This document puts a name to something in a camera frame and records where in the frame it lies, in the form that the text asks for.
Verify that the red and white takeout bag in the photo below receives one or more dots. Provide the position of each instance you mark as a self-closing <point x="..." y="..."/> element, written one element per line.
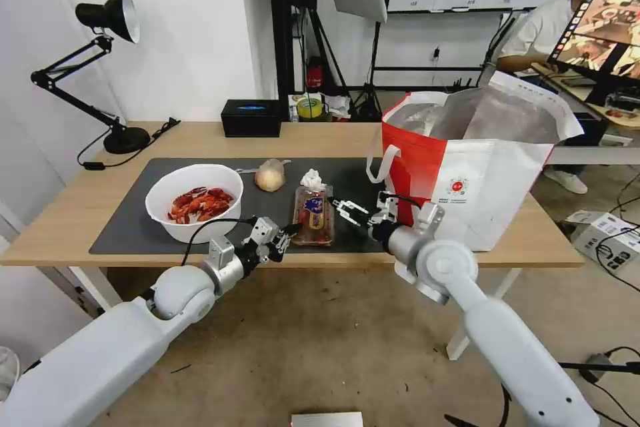
<point x="480" y="182"/>

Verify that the crumpled white tissue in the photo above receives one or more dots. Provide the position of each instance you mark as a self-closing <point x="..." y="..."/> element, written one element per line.
<point x="312" y="179"/>

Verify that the black tissue box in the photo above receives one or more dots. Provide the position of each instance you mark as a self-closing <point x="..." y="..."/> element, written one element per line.
<point x="250" y="119"/>

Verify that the bun in clear plastic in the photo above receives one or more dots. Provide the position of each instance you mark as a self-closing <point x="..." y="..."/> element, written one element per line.
<point x="270" y="178"/>

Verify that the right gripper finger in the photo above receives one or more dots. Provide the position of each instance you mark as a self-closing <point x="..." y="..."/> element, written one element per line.
<point x="350" y="205"/>
<point x="356" y="219"/>

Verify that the computer monitor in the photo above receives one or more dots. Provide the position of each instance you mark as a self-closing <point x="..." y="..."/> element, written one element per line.
<point x="600" y="26"/>

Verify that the black desk mat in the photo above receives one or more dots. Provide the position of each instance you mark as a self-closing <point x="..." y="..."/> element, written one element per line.
<point x="125" y="227"/>

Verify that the black metal rack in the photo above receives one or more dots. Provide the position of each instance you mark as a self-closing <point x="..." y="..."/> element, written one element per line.
<point x="280" y="21"/>

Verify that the person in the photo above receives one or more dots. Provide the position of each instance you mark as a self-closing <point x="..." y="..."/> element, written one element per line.
<point x="540" y="31"/>

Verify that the black tripod stand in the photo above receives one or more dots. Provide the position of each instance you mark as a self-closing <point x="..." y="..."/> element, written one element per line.
<point x="369" y="92"/>

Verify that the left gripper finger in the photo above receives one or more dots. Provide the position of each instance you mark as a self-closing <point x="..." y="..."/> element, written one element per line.
<point x="280" y="251"/>
<point x="289" y="232"/>

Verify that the robot front shell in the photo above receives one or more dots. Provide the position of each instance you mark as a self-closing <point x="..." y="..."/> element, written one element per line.
<point x="327" y="420"/>

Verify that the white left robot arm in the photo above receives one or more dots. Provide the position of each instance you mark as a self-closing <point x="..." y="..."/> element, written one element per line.
<point x="100" y="347"/>

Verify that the black floor stand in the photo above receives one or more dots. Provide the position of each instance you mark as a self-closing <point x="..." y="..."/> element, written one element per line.
<point x="600" y="364"/>

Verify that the white round bowl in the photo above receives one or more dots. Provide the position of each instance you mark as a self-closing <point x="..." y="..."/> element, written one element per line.
<point x="165" y="197"/>

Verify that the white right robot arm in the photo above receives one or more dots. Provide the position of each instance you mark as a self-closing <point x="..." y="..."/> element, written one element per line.
<point x="500" y="327"/>

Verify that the black desk lamp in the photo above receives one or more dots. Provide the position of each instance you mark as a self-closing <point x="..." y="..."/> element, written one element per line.
<point x="107" y="14"/>

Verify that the red canister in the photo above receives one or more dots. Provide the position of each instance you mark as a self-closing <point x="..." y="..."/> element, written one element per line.
<point x="314" y="75"/>

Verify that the printed cardboard box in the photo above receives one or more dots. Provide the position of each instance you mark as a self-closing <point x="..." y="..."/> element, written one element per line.
<point x="605" y="242"/>

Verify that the clear plastic food package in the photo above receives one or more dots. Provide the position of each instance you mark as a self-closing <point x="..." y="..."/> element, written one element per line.
<point x="314" y="214"/>

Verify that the red crayfish shells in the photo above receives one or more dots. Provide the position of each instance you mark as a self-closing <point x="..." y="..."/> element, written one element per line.
<point x="200" y="204"/>

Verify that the white plastic bag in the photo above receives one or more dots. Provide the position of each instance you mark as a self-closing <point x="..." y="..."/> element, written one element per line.
<point x="338" y="106"/>

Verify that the yellow tape roll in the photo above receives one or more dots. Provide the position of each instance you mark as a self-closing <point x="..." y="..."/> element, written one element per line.
<point x="310" y="109"/>

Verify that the wooden desk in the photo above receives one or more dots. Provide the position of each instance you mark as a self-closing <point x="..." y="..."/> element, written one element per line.
<point x="575" y="89"/>

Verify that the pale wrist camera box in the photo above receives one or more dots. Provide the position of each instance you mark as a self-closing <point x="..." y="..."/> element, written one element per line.
<point x="265" y="232"/>
<point x="388" y="206"/>

